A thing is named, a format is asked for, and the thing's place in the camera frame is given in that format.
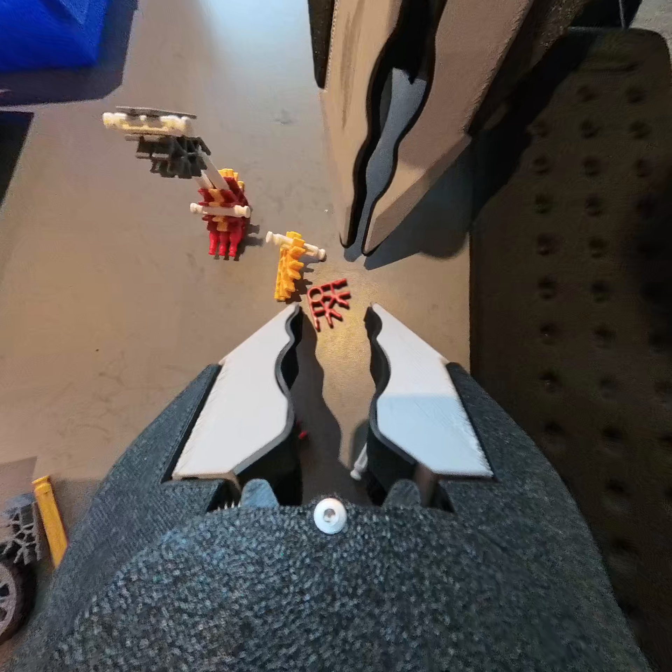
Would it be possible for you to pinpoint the grey toy wheel with tyre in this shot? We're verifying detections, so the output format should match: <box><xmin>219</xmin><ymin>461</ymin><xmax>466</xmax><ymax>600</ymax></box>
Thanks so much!
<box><xmin>0</xmin><ymin>561</ymin><xmax>30</xmax><ymax>637</ymax></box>

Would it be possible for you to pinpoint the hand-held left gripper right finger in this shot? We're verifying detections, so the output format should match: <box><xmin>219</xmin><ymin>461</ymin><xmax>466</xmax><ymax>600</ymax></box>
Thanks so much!
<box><xmin>364</xmin><ymin>303</ymin><xmax>495</xmax><ymax>480</ymax></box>

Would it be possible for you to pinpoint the black perforated tray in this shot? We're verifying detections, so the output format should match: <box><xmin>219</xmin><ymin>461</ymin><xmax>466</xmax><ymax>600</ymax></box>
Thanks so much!
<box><xmin>469</xmin><ymin>26</ymin><xmax>672</xmax><ymax>667</ymax></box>

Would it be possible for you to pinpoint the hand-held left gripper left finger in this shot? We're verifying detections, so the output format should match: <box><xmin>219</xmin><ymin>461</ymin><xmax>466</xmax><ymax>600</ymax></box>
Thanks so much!
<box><xmin>171</xmin><ymin>304</ymin><xmax>303</xmax><ymax>481</ymax></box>

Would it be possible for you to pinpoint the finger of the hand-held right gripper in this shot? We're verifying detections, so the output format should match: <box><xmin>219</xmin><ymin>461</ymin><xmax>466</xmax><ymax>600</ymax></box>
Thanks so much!
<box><xmin>320</xmin><ymin>0</ymin><xmax>401</xmax><ymax>249</ymax></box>
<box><xmin>361</xmin><ymin>0</ymin><xmax>537</xmax><ymax>257</ymax></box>

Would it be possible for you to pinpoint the small red toy assembly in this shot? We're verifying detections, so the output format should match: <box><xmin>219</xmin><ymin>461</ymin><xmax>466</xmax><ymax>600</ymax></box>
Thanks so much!
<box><xmin>189</xmin><ymin>168</ymin><xmax>252</xmax><ymax>261</ymax></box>

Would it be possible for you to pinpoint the yellow fan connector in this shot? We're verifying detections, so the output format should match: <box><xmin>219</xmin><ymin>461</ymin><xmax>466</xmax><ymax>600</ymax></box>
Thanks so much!
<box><xmin>273</xmin><ymin>232</ymin><xmax>316</xmax><ymax>303</ymax></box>

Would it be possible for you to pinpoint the small blue plastic bin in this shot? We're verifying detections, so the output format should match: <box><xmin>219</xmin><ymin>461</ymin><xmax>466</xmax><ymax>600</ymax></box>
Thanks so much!
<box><xmin>0</xmin><ymin>0</ymin><xmax>114</xmax><ymax>72</ymax></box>

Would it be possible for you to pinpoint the long yellow toy rod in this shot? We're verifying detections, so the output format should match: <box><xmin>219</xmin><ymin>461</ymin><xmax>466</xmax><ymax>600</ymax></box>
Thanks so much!
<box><xmin>32</xmin><ymin>475</ymin><xmax>69</xmax><ymax>569</ymax></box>

